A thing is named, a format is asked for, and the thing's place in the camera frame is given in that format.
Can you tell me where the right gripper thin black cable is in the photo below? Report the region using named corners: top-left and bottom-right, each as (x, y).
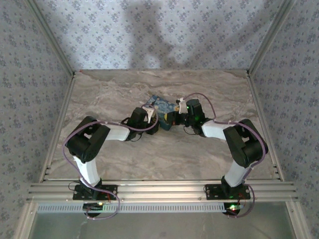
top-left (183, 125), bottom-right (200, 137)

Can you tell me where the aluminium cross rail frame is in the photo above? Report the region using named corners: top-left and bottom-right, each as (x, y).
top-left (26, 179), bottom-right (299, 203)

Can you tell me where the aluminium table side rail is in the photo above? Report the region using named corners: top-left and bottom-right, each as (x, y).
top-left (246, 70), bottom-right (285, 181)
top-left (38, 72), bottom-right (77, 182)

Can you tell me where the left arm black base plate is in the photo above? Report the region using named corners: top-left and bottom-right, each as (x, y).
top-left (72, 183), bottom-right (118, 201)

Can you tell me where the grey slotted cable duct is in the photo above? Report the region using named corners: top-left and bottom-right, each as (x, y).
top-left (36, 202), bottom-right (241, 214)

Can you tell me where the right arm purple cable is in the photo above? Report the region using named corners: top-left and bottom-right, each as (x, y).
top-left (185, 93), bottom-right (266, 220)

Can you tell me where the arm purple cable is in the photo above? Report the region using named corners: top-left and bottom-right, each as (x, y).
top-left (63, 104), bottom-right (158, 220)
top-left (185, 93), bottom-right (266, 220)

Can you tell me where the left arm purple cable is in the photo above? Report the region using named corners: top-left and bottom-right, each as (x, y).
top-left (63, 104), bottom-right (158, 220)

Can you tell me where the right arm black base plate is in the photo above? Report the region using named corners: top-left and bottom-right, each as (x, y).
top-left (205, 183), bottom-right (251, 201)

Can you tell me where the aluminium corner post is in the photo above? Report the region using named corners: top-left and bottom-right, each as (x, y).
top-left (247, 0), bottom-right (298, 73)
top-left (24, 0), bottom-right (77, 75)

